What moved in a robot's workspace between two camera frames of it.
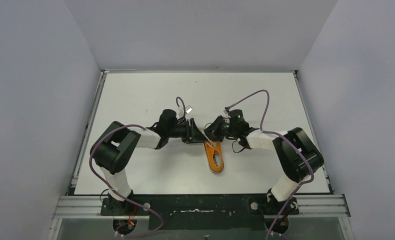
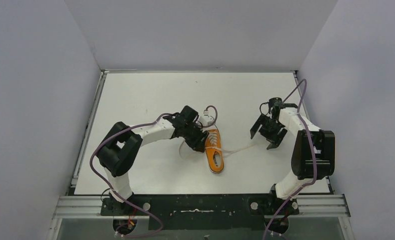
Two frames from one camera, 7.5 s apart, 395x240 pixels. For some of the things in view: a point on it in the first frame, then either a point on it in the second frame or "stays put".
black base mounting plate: (201, 212) stays put
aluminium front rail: (324, 206) stays put
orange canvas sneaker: (210, 148) stays put
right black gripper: (213, 132) -> (263, 120)
